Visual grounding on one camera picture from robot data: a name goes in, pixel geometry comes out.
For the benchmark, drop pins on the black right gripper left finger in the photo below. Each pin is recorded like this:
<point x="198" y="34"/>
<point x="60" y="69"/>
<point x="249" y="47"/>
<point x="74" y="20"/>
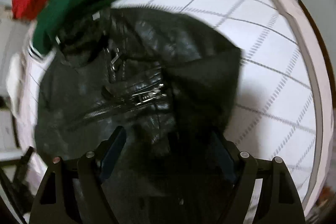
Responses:
<point x="71" y="190"/>

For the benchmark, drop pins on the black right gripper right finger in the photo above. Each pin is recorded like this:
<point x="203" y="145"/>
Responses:
<point x="279" y="201"/>

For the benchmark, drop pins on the black leather jacket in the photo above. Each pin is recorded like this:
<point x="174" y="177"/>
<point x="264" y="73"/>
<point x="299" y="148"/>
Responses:
<point x="170" y="81"/>

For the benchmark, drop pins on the white checked bed sheet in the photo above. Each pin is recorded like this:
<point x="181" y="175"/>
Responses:
<point x="277" y="109"/>

